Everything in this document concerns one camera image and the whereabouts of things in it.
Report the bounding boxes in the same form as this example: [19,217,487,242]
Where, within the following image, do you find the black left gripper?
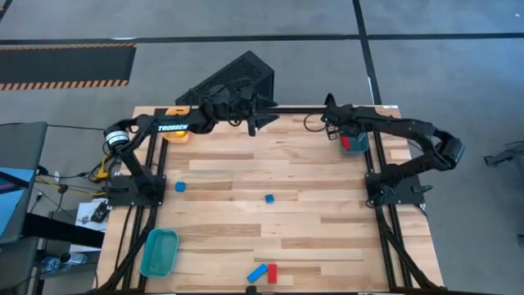
[212,88,281,138]

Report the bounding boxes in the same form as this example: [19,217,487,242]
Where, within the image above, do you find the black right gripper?
[323,93,368,141]

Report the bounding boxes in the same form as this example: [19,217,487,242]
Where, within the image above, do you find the long blue wooden block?
[246,263,269,284]

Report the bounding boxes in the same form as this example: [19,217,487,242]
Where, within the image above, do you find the grey-blue plastic bin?
[338,131,369,157]

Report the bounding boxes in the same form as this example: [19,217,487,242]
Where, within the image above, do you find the black perforated computer case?
[174,50,276,108]

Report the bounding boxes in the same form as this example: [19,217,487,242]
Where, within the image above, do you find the yellow plastic bin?
[164,107,192,144]

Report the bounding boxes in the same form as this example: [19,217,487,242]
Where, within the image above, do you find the teal plastic bin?
[139,228,181,279]

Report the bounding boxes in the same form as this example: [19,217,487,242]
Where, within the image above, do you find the small black device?
[90,202,108,224]

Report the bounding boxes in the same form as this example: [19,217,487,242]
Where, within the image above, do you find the white paper sheets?
[75,198,110,233]

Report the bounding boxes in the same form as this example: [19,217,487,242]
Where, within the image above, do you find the black hazard-striped floor mat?
[0,43,138,92]

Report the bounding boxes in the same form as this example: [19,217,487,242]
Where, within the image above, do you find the black desk bar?
[22,212,106,249]

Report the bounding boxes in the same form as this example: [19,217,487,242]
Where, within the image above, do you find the clear water bottle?
[40,252,88,275]

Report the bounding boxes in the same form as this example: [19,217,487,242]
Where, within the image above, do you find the laptop with blue screen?
[0,166,37,243]

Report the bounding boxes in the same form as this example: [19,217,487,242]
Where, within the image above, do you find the black aluminium table frame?
[96,105,441,295]

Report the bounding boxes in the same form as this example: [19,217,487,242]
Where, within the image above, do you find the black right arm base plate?
[365,171,426,207]

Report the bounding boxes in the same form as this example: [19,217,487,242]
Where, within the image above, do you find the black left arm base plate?
[106,174,167,207]

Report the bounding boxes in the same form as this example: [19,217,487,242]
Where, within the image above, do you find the yellow cable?
[34,155,114,197]

